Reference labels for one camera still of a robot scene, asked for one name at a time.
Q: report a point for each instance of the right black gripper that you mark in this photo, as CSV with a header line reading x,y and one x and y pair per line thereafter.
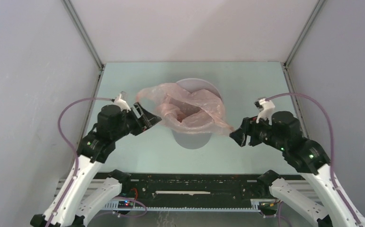
x,y
248,126

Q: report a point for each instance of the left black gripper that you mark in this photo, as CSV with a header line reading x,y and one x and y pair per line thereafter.
x,y
146,120

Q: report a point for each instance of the grey trash bin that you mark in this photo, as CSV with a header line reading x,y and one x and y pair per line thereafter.
x,y
194,141

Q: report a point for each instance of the pink plastic trash bag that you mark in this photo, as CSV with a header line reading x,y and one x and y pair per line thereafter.
x,y
187,112

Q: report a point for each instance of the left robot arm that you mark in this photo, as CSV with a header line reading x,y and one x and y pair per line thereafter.
x,y
70,208

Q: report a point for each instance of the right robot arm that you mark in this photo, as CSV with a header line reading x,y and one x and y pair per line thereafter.
x,y
310,160

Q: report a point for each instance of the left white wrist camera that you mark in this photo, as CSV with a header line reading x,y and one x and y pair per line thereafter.
x,y
121,102

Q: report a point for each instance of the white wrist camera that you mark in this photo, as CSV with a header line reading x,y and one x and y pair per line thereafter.
x,y
121,102
266,109

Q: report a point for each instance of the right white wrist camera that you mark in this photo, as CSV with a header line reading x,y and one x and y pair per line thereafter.
x,y
266,109

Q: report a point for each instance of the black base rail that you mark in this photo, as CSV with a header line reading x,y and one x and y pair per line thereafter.
x,y
194,192

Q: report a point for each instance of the left aluminium frame post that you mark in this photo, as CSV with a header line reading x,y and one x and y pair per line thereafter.
x,y
71,10

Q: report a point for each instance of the aluminium frame post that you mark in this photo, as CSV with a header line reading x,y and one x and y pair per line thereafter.
x,y
305,30
71,10

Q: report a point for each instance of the right aluminium frame post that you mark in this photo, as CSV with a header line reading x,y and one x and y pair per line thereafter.
x,y
305,30

